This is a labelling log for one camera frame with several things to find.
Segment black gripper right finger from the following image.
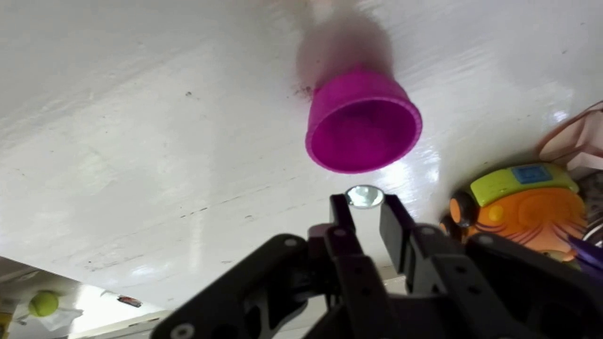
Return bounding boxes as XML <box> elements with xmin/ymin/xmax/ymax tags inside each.
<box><xmin>378</xmin><ymin>192</ymin><xmax>603</xmax><ymax>339</ymax></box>

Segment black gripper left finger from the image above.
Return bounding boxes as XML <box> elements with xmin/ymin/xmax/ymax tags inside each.
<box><xmin>148</xmin><ymin>194</ymin><xmax>391</xmax><ymax>339</ymax></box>

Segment orange toy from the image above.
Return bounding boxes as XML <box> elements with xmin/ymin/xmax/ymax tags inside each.
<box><xmin>446</xmin><ymin>160</ymin><xmax>589</xmax><ymax>263</ymax></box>

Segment white wooden shelf cabinet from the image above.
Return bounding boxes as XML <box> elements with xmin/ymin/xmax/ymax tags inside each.
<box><xmin>0</xmin><ymin>0</ymin><xmax>603</xmax><ymax>339</ymax></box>

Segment green ball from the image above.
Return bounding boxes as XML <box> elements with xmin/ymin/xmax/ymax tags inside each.
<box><xmin>26</xmin><ymin>288</ymin><xmax>62</xmax><ymax>318</ymax></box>

